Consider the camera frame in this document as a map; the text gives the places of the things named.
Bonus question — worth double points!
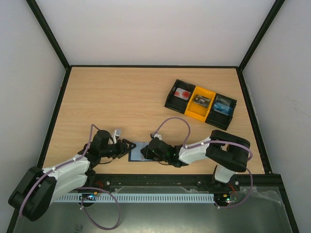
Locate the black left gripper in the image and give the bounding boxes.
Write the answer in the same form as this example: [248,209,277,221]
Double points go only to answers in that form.
[100,138,136,159]

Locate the blue leather card holder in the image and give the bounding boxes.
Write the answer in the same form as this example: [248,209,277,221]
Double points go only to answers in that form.
[128,142,156,162]

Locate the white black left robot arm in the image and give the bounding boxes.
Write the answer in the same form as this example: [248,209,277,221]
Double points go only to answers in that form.
[8,130,136,221]

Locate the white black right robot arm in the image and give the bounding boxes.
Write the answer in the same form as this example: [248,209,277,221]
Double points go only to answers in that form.
[140,130,253,190]

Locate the red white cards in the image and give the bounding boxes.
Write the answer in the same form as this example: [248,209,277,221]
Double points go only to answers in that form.
[174,88,191,100]

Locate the black left card bin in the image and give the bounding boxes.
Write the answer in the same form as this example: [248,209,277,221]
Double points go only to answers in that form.
[164,79,196,114]

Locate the black card bin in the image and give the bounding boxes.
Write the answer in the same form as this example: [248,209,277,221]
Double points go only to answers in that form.
[164,79,196,114]
[205,93,237,131]

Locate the black cards stack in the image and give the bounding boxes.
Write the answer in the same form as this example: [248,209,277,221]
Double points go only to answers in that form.
[193,94,210,108]

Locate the yellow middle card bin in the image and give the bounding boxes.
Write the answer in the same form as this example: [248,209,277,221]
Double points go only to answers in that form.
[184,86,216,122]

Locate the black right card bin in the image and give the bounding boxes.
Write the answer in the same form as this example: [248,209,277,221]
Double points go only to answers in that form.
[205,93,237,131]

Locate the blue cards stack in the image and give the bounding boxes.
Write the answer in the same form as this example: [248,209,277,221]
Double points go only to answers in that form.
[213,102,232,116]

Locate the metal sheet front panel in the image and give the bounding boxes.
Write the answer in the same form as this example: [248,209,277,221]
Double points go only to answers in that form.
[15,187,292,233]

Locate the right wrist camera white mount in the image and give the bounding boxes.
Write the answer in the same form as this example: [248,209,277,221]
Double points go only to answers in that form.
[150,133,162,140]

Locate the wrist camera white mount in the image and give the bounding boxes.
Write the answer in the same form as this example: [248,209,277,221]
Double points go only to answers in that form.
[150,133,162,140]
[111,129,121,144]

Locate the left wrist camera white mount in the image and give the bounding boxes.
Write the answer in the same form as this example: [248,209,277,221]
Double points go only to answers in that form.
[111,129,121,144]

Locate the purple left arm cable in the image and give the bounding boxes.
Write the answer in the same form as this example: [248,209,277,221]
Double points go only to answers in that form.
[19,124,115,217]

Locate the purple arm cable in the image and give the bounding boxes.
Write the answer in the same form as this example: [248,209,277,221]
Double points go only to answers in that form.
[152,117,254,209]
[19,124,115,217]

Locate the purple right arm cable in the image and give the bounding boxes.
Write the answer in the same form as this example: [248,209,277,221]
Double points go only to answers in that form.
[152,117,254,209]

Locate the light blue slotted cable duct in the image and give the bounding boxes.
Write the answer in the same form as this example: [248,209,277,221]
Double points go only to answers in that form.
[56,193,214,203]

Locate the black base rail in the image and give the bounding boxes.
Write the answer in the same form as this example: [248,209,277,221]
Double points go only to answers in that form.
[26,173,282,192]

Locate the black cage frame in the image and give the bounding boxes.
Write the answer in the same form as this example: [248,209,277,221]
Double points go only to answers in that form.
[4,0,300,233]

